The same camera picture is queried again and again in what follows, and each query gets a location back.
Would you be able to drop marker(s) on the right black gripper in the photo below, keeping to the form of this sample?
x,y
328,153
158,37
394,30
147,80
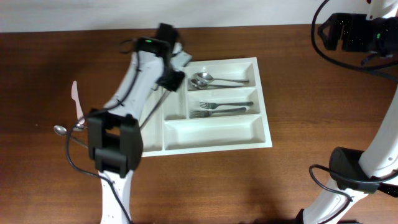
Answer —
x,y
351,25

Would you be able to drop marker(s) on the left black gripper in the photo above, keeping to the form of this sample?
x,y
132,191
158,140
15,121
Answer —
x,y
175,84

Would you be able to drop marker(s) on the steel fork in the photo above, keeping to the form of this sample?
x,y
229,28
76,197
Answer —
x,y
209,113
212,106

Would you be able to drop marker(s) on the pink plastic knife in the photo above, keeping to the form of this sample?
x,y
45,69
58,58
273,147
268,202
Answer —
x,y
75,98

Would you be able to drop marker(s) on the steel spoon patterned handle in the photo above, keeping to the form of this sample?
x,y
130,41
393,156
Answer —
x,y
62,131

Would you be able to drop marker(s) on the steel tongs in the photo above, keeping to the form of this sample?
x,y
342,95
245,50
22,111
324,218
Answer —
x,y
155,108

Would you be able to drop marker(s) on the steel spoon plain handle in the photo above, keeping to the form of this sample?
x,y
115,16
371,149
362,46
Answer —
x,y
79,127

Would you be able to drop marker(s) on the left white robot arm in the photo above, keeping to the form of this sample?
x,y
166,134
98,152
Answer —
x,y
114,133

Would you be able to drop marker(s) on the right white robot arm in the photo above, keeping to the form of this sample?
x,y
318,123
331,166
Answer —
x,y
355,174

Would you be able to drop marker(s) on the white cutlery tray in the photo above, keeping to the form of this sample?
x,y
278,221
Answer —
x,y
171,131

